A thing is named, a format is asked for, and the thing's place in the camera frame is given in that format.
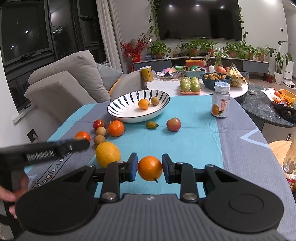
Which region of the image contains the large yellow orange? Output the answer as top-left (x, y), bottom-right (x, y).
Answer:
top-left (95, 142), bottom-right (121, 168)

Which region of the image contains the orange tangerine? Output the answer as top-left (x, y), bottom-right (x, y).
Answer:
top-left (107, 120), bottom-right (125, 137)
top-left (137, 156), bottom-right (163, 183)
top-left (74, 131), bottom-right (91, 142)

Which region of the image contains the small red tomato fruit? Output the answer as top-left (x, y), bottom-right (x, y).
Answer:
top-left (93, 119), bottom-right (105, 131)

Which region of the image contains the small orange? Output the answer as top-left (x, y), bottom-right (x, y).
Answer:
top-left (138, 99), bottom-right (150, 110)

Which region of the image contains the person left hand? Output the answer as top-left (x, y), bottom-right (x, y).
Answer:
top-left (0, 174), bottom-right (30, 219)

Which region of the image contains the blue grey tablecloth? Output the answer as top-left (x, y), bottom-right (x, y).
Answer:
top-left (0, 95), bottom-right (296, 241)

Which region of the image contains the red apple on cloth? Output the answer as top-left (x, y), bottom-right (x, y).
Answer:
top-left (166, 118), bottom-right (181, 132)

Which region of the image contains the small green olive fruit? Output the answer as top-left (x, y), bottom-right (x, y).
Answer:
top-left (145, 121), bottom-right (159, 130)

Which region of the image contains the beige sofa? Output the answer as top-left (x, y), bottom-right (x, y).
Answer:
top-left (25, 50), bottom-right (146, 123)

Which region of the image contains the white blue striped bowl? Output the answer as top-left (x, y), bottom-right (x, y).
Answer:
top-left (107, 90), bottom-right (170, 123)

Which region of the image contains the brown longan in bowl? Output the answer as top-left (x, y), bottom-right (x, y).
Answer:
top-left (151, 96), bottom-right (160, 106)

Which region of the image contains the clear vitamin bottle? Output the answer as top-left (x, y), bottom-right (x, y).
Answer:
top-left (211, 81), bottom-right (231, 118)

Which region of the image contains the white round coffee table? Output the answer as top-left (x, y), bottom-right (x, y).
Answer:
top-left (147, 76), bottom-right (249, 102)

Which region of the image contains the tray of green apples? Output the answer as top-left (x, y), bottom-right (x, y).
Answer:
top-left (180, 77), bottom-right (202, 95)

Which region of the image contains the teal bowl of longans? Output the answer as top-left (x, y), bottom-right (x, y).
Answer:
top-left (201, 72), bottom-right (231, 90)

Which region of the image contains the dark marble side table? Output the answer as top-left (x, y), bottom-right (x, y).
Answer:
top-left (240, 84), bottom-right (295, 131)

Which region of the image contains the yellow tin can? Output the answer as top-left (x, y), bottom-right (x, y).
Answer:
top-left (140, 66), bottom-right (154, 82)

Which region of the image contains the bunch of bananas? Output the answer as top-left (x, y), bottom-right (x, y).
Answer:
top-left (226, 63), bottom-right (246, 87)

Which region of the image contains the orange box on table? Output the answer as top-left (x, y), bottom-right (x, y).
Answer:
top-left (185, 59), bottom-right (206, 67)

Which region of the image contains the red flower decoration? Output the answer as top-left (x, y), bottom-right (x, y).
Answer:
top-left (120, 33), bottom-right (147, 63)

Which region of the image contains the grey tv console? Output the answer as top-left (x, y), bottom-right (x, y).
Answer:
top-left (131, 56), bottom-right (269, 74)

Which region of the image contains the orange basket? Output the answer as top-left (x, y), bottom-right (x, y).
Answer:
top-left (274, 89), bottom-right (296, 107)

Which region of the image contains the tall potted plant white pot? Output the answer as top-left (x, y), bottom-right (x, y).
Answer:
top-left (265, 41), bottom-right (292, 84)

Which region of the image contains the wall mounted black television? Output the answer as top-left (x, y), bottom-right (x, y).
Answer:
top-left (157, 0), bottom-right (242, 41)

